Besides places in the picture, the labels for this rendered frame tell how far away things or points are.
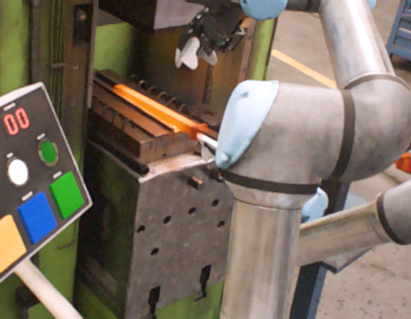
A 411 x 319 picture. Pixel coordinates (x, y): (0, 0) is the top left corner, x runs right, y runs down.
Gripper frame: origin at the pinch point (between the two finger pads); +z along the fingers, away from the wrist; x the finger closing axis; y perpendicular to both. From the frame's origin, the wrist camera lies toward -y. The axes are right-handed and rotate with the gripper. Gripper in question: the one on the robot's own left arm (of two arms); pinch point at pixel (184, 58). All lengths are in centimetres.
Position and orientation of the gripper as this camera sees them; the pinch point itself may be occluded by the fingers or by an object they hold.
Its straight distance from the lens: 149.0
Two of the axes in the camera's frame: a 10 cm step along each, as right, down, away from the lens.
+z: -3.7, 6.0, 7.1
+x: 7.9, -2.0, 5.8
